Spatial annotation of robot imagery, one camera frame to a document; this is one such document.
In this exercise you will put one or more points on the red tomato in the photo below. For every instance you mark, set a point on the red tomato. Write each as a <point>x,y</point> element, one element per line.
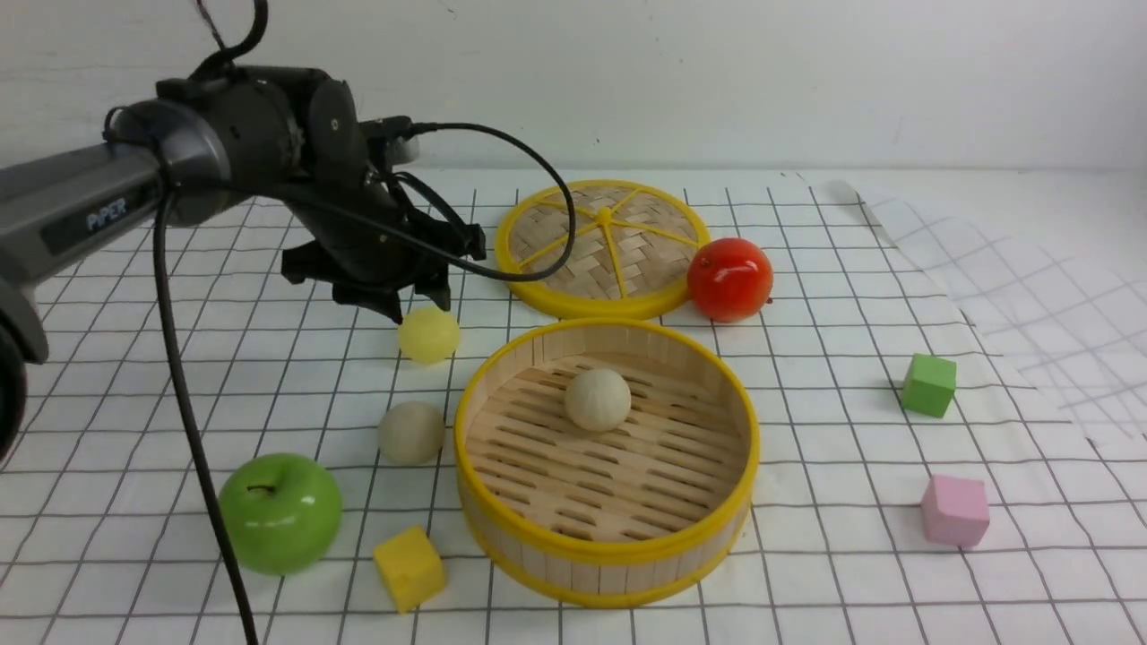
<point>730,279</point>

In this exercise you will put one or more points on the green cube block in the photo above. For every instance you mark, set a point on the green cube block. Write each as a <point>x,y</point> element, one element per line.
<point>929,385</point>

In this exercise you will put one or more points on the yellow bun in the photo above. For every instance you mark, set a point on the yellow bun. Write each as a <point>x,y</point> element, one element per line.
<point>428,335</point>

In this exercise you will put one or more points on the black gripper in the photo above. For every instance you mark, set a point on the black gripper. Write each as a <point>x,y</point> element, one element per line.
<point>371,231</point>

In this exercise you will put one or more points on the green apple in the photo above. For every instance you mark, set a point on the green apple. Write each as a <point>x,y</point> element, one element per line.
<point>281,512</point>

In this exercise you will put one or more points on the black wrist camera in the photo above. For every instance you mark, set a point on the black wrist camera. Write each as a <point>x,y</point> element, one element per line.
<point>390,142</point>

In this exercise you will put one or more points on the woven bamboo steamer lid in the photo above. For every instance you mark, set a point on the woven bamboo steamer lid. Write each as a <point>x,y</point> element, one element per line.
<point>633,245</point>

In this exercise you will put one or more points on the white grid tablecloth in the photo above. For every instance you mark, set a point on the white grid tablecloth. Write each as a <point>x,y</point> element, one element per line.
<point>105,539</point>

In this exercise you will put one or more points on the pink cube block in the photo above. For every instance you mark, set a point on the pink cube block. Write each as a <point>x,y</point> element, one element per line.
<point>955,511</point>

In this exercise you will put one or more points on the beige bun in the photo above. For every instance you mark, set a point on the beige bun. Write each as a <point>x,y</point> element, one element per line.
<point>411,433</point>
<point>598,400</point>

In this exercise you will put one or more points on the yellow cube block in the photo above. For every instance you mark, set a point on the yellow cube block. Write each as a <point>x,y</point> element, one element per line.
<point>410,569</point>

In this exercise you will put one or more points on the bamboo steamer tray yellow rim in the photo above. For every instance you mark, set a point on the bamboo steamer tray yellow rim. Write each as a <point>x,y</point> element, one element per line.
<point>606,520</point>

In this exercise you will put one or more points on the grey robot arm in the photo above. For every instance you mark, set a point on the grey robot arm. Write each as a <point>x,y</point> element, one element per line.
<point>285,133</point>

